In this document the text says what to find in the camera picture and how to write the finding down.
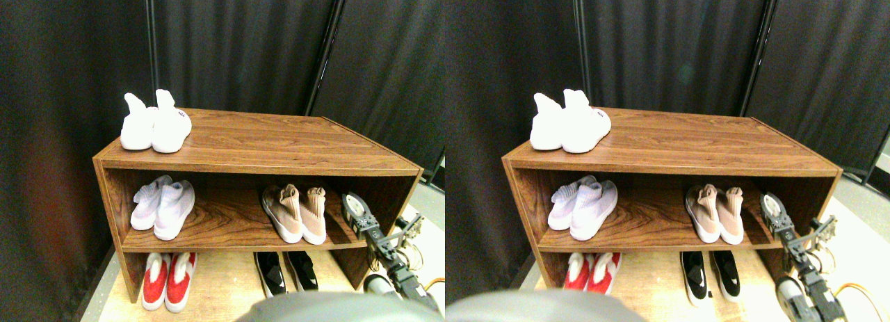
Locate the white shoe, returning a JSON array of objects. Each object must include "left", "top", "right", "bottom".
[
  {"left": 152, "top": 89, "right": 193, "bottom": 154},
  {"left": 120, "top": 93, "right": 159, "bottom": 151},
  {"left": 530, "top": 93, "right": 568, "bottom": 151},
  {"left": 561, "top": 89, "right": 613, "bottom": 154}
]

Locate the red shoe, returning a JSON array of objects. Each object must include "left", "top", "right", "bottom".
[
  {"left": 588, "top": 252, "right": 623, "bottom": 296},
  {"left": 165, "top": 252, "right": 198, "bottom": 314},
  {"left": 143, "top": 252, "right": 172, "bottom": 311},
  {"left": 565, "top": 252, "right": 596, "bottom": 291}
]

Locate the brown shoe rack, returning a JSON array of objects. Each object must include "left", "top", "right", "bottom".
[
  {"left": 502, "top": 106, "right": 843, "bottom": 290},
  {"left": 93, "top": 108, "right": 424, "bottom": 304}
]

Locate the curtain stand pole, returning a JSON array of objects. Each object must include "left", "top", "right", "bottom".
[
  {"left": 305, "top": 0, "right": 349, "bottom": 117},
  {"left": 843, "top": 134, "right": 890, "bottom": 185},
  {"left": 572, "top": 0, "right": 593, "bottom": 107},
  {"left": 738, "top": 0, "right": 782, "bottom": 117}
]

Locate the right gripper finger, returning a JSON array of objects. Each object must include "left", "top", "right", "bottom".
[
  {"left": 341, "top": 192, "right": 382, "bottom": 243},
  {"left": 759, "top": 192, "right": 798, "bottom": 243}
]

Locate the pale lilac shoe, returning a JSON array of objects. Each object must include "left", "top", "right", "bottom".
[
  {"left": 548, "top": 175, "right": 597, "bottom": 231},
  {"left": 154, "top": 181, "right": 196, "bottom": 241},
  {"left": 570, "top": 181, "right": 619, "bottom": 241},
  {"left": 131, "top": 175, "right": 173, "bottom": 231}
]

